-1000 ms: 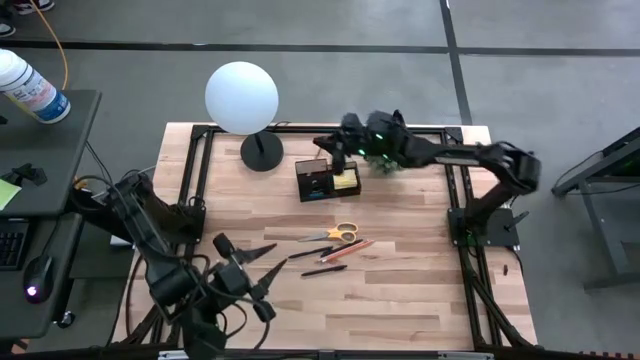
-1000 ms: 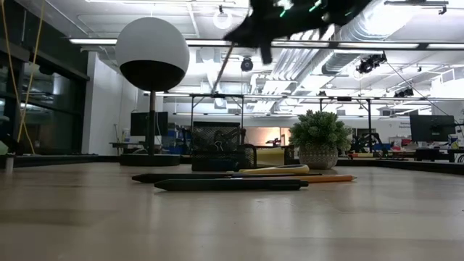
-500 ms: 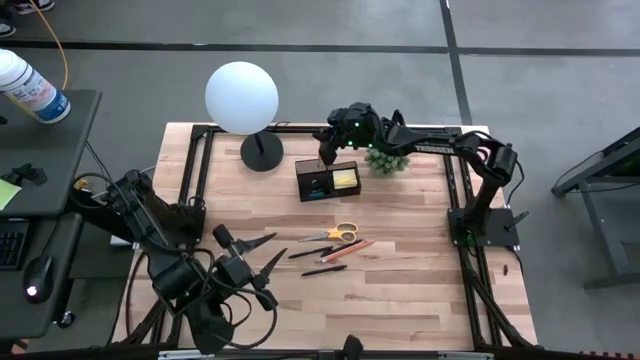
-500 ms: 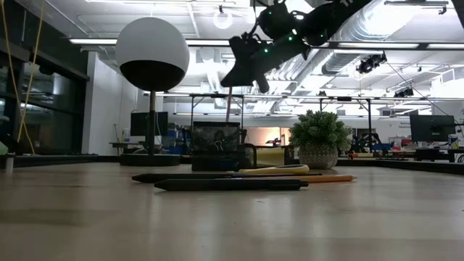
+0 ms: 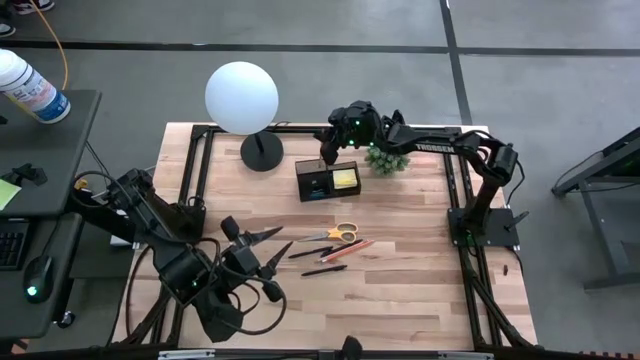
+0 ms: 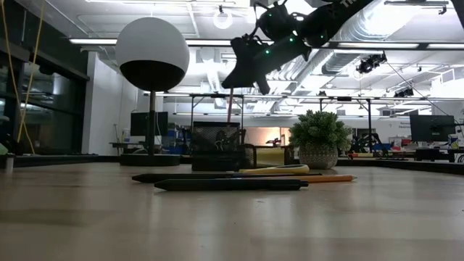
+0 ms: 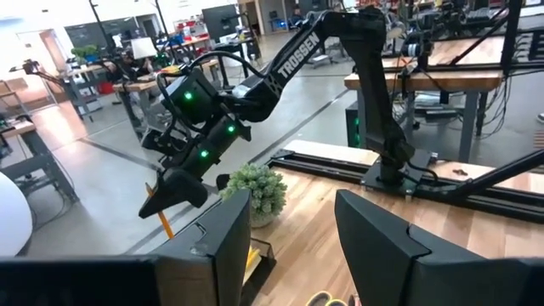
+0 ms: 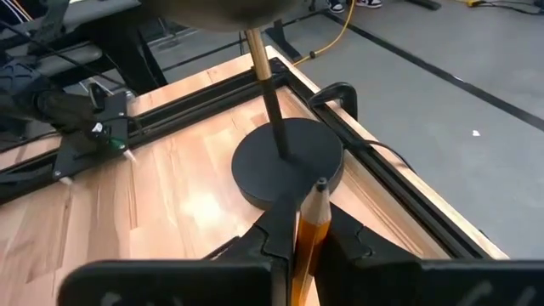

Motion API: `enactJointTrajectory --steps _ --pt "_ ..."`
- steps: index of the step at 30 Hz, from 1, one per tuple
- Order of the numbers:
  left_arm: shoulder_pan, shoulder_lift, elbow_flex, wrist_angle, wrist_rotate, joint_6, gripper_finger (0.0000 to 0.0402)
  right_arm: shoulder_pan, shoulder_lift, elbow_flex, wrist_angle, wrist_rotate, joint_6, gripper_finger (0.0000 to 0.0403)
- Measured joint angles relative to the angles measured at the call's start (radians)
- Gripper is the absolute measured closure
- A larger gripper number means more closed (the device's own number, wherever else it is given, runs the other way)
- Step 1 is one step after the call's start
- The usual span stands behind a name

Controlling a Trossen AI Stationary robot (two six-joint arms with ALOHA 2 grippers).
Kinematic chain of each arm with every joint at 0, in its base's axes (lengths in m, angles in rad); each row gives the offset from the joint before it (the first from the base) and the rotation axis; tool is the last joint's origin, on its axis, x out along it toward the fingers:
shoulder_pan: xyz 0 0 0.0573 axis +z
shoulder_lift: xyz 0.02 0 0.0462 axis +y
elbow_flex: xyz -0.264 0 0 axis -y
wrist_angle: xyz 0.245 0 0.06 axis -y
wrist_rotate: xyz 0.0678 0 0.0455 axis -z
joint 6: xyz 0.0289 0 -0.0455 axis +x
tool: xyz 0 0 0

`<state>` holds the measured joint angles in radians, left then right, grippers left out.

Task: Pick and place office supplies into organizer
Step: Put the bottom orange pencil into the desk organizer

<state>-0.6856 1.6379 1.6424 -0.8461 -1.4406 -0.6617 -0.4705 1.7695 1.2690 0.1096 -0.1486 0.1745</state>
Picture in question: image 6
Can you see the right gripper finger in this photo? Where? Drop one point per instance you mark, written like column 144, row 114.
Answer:
column 264, row 82
column 241, row 80

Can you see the orange pencil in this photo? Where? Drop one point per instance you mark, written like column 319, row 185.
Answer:
column 333, row 178
column 230, row 105

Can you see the black binder clip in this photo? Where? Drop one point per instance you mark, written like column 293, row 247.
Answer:
column 222, row 142

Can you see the black pen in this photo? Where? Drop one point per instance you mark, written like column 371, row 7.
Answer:
column 275, row 175
column 232, row 185
column 174, row 178

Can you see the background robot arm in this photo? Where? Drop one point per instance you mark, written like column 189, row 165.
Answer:
column 377, row 139

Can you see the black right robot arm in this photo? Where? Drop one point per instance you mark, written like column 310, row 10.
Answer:
column 326, row 18

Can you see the black mesh desk organizer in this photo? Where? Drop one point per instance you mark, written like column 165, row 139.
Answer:
column 217, row 159

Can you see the yellow sticky note pad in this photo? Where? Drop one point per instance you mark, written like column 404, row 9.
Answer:
column 270, row 156

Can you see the green potted plant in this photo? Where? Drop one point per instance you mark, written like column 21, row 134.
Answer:
column 319, row 134

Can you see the white globe table lamp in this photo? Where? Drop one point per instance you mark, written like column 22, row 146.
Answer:
column 152, row 43

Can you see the large black ceiling spotlight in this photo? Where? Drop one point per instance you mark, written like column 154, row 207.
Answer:
column 369, row 63

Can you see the small black monitor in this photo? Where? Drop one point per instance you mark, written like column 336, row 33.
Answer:
column 139, row 123

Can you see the small black ceiling spotlight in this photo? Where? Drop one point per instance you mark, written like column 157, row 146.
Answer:
column 404, row 92

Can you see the wide black monitor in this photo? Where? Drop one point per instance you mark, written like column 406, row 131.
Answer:
column 431, row 127

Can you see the black background rig frame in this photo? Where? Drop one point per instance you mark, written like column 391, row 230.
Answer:
column 217, row 95

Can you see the black aluminium table frame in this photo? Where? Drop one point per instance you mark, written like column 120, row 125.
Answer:
column 72, row 158

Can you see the white post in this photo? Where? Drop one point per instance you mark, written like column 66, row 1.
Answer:
column 9, row 163

